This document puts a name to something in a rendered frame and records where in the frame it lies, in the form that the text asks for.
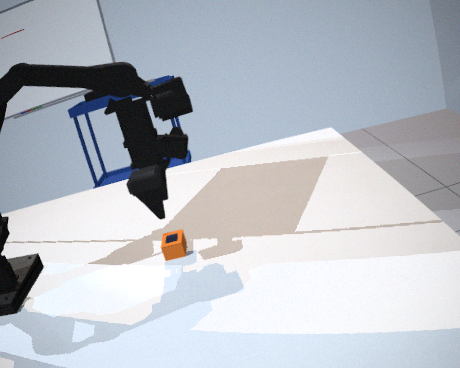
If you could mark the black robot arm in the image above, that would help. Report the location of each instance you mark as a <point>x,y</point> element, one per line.
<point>120,79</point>

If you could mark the orange block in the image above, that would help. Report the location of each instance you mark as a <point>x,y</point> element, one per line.
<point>174,245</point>

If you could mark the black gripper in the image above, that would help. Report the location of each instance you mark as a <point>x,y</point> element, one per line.
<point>149,182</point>

